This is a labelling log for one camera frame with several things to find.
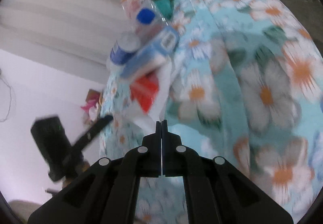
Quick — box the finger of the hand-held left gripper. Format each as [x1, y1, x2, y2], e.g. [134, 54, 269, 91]
[72, 115, 114, 151]

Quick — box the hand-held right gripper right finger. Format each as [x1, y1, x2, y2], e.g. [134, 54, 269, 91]
[161, 120, 294, 224]

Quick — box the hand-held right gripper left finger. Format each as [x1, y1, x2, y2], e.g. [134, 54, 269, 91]
[27, 120, 162, 224]

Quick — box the red and white snack bag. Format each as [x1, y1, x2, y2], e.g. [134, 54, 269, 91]
[126, 62, 177, 136]

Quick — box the plastic bottle with blue label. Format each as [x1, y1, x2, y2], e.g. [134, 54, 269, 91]
[106, 31, 141, 73]

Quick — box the blue and white box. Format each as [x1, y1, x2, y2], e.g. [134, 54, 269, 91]
[120, 26, 180, 80]

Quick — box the pile of gift packaging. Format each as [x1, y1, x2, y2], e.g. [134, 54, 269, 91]
[80, 89, 104, 123]

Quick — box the floral blue blanket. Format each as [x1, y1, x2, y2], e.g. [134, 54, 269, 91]
[100, 0, 323, 224]

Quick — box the clear plastic bottle blue cap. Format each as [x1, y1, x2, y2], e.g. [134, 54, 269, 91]
[122, 0, 172, 37]

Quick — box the green packet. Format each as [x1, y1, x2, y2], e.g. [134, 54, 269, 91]
[153, 0, 175, 19]

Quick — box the thin wire on wall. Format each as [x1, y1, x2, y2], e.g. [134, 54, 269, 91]
[0, 69, 16, 123]

